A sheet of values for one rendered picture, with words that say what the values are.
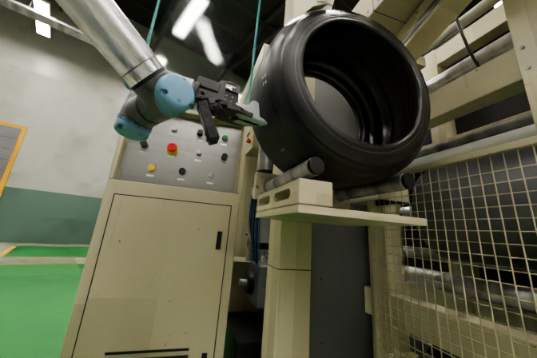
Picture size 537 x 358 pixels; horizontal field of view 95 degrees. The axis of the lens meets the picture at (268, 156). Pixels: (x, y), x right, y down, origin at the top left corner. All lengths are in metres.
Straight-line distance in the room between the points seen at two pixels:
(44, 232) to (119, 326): 8.43
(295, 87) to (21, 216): 9.22
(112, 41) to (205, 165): 0.80
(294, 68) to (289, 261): 0.65
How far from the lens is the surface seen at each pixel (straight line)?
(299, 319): 1.01
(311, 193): 0.58
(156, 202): 1.14
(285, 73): 0.66
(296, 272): 0.97
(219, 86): 0.69
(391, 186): 0.78
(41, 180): 9.59
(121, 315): 1.18
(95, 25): 0.53
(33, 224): 9.54
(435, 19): 1.20
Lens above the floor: 0.74
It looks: 17 degrees up
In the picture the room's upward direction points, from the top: 4 degrees clockwise
